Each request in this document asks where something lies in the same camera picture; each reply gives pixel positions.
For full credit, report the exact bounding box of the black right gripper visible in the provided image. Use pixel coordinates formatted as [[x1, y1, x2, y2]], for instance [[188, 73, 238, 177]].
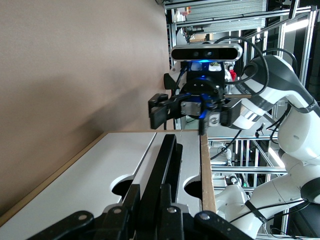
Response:
[[147, 76, 241, 136]]

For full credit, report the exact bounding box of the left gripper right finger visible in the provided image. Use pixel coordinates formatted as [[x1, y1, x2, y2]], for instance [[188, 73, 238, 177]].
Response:
[[159, 183, 256, 240]]

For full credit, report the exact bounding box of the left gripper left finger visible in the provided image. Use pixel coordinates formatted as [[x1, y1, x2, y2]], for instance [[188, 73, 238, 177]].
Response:
[[27, 184, 141, 240]]

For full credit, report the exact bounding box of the wooden drawer cabinet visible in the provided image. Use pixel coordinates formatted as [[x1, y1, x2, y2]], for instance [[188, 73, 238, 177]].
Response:
[[0, 129, 218, 218]]

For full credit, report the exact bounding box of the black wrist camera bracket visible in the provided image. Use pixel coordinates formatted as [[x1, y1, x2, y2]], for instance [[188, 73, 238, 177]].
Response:
[[180, 60, 224, 79]]

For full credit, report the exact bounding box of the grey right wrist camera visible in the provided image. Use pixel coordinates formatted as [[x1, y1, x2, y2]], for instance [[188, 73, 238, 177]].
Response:
[[170, 43, 244, 62]]

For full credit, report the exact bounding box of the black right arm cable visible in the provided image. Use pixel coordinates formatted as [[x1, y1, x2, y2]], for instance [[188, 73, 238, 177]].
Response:
[[212, 35, 270, 97]]

